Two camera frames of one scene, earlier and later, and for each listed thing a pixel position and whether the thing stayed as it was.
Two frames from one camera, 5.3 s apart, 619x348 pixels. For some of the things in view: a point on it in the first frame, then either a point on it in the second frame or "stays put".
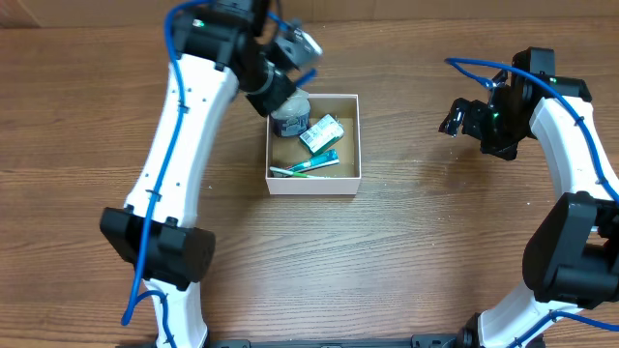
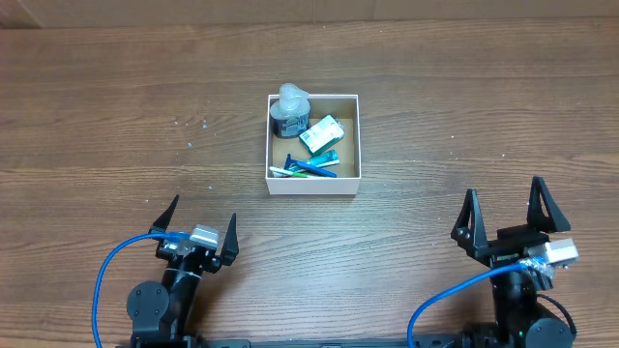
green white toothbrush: (279, 173) stays put
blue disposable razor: (312, 73) to (302, 166)
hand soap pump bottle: (293, 118) stays put
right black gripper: (476, 114) to (509, 240)
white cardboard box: (283, 152) stays put
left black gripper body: (262, 100) to (163, 248)
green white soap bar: (323, 134) stays put
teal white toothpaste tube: (326, 159) stays put
